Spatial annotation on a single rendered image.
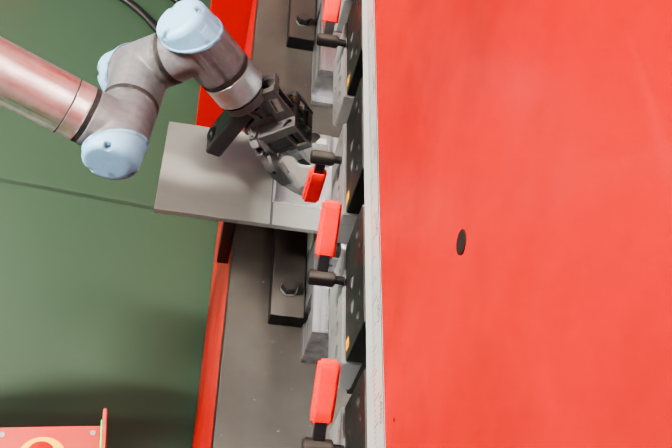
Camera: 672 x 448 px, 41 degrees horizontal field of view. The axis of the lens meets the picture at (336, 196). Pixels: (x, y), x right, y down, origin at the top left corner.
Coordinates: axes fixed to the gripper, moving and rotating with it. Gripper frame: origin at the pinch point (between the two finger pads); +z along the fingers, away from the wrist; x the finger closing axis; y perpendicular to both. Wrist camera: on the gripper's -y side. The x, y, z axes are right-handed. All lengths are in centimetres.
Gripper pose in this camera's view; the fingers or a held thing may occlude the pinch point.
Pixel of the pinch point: (300, 176)
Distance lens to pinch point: 140.4
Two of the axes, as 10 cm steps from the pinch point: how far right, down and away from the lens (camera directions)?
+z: 4.7, 5.6, 6.8
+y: 8.8, -2.9, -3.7
